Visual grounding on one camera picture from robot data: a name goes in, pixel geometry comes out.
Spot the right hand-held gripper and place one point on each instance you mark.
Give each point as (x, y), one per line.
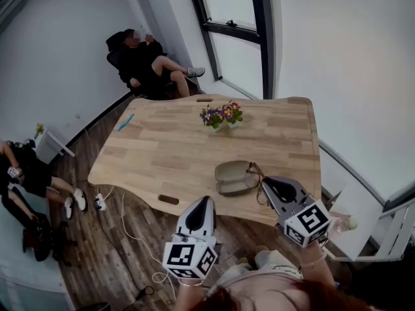
(308, 222)

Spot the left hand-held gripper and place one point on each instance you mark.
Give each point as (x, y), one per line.
(189, 258)

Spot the brown-framed eyeglasses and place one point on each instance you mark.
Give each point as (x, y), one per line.
(256, 175)

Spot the grey glasses case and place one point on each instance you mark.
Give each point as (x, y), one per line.
(231, 177)

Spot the person's left forearm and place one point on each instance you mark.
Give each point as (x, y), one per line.
(188, 295)

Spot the person's right forearm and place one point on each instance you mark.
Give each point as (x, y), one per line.
(319, 271)

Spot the clear bottle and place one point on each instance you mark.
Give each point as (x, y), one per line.
(345, 224)

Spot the person's light jeans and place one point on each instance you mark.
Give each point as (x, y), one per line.
(275, 262)

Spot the white side table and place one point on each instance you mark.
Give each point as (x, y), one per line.
(356, 222)

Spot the person's pink top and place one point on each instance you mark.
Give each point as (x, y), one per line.
(259, 292)

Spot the white power strip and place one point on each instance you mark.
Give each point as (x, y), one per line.
(100, 202)

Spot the magenta flower in white pot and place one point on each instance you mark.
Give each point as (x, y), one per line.
(232, 113)

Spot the purple flower in white pot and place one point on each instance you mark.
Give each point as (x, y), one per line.
(212, 118)

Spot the white framed board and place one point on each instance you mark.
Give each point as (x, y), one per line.
(395, 232)

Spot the teal pen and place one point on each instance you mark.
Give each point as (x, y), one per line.
(125, 122)

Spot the black framed window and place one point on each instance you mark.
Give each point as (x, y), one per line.
(259, 37)

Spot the black chair with bag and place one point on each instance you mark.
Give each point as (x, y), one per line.
(35, 232)

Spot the small white table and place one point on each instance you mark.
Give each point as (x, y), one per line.
(50, 144)

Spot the small yellow potted plant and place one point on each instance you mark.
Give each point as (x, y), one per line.
(39, 130)

